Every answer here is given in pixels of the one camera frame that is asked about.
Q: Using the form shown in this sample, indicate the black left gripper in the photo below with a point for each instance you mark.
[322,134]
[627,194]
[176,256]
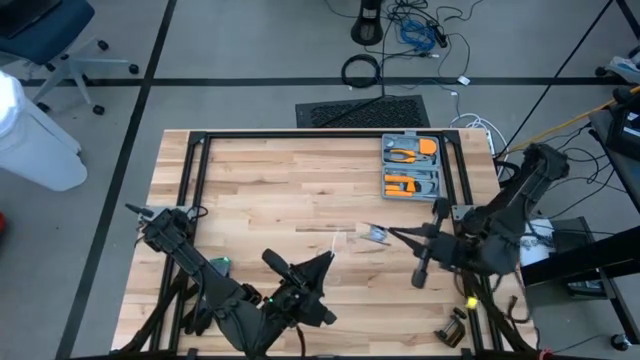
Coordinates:
[295,300]

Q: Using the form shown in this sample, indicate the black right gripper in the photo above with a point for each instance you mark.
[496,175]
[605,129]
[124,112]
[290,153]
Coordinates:
[452,252]

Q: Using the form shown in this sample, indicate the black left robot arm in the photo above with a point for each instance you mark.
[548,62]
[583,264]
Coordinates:
[220,295]

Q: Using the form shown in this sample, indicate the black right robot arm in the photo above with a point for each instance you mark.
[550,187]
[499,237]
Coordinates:
[505,215]

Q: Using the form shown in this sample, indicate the grey metal mounting plate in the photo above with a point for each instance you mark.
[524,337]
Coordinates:
[462,211]

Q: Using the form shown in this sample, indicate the grey plastic tool case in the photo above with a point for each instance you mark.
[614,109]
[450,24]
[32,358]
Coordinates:
[412,167]

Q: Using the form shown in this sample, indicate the orange tape measure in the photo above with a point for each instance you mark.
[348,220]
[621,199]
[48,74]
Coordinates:
[428,146]

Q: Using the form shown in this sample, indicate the black C-clamp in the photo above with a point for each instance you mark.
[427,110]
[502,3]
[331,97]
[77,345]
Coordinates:
[450,332]

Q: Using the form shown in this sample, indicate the white printed paper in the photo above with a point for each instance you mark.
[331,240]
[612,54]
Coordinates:
[532,245]

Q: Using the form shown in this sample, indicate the black glove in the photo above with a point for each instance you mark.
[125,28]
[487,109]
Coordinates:
[195,322]

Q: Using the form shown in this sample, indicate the black floor mat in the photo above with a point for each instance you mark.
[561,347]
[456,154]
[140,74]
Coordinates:
[365,112]

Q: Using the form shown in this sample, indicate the dark grey box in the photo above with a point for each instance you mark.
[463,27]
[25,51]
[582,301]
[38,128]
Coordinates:
[575,232]

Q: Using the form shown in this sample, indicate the white power adapter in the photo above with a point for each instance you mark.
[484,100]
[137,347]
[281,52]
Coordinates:
[463,80]

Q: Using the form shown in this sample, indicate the black power strip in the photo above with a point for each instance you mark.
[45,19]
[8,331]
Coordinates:
[439,35]

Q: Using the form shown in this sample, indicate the black cylindrical stand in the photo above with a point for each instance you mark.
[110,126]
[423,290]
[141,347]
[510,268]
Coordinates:
[367,27]

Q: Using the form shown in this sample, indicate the white cylindrical container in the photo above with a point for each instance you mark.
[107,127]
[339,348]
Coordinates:
[35,150]

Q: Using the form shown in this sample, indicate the blue office chair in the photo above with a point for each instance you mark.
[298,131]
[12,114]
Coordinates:
[40,25]

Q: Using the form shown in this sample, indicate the black operator station frame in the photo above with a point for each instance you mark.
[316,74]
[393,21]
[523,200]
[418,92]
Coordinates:
[575,260]

